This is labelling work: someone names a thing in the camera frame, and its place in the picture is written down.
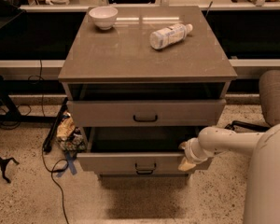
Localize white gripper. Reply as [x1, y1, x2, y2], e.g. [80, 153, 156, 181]
[178, 138, 214, 172]

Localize grey drawer cabinet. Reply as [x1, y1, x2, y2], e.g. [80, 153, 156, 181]
[57, 5, 238, 182]

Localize white plastic bottle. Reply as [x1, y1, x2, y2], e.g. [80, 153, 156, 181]
[149, 23, 193, 50]

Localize blue tape cross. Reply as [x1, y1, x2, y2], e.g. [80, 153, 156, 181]
[56, 151, 77, 177]

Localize grey drawer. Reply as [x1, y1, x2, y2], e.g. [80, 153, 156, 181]
[67, 99, 226, 127]
[77, 126, 200, 176]

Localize black floor cable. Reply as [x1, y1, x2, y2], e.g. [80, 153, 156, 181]
[40, 142, 70, 224]

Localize white ceramic bowl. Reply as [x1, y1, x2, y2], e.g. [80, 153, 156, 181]
[89, 7, 118, 30]

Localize black power strip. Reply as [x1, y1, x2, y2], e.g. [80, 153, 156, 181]
[42, 98, 67, 153]

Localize grey office chair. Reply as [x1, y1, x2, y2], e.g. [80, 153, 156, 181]
[226, 70, 280, 133]

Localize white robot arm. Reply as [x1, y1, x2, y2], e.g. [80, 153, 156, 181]
[179, 124, 280, 224]

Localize snack bags on floor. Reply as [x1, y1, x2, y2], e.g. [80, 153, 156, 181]
[56, 111, 86, 151]

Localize black table leg frame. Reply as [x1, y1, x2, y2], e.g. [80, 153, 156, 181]
[0, 72, 59, 125]

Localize grey top drawer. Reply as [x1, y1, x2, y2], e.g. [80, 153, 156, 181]
[67, 99, 226, 127]

